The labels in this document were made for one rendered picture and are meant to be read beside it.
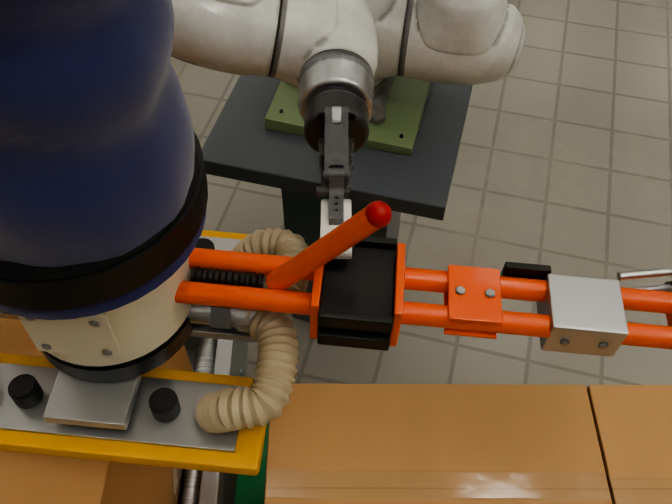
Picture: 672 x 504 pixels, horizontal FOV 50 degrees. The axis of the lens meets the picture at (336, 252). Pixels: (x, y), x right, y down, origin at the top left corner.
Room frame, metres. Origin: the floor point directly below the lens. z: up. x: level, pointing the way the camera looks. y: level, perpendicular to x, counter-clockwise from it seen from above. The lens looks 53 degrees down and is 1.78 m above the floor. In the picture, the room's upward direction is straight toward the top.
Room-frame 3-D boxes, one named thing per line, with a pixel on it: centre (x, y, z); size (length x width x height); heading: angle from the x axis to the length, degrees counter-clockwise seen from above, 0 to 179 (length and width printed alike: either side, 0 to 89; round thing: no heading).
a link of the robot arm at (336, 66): (0.66, 0.00, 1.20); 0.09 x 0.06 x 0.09; 90
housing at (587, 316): (0.36, -0.23, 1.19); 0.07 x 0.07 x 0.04; 85
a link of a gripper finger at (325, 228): (0.43, 0.00, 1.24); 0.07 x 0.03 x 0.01; 0
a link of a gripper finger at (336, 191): (0.46, 0.00, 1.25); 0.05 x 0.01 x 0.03; 0
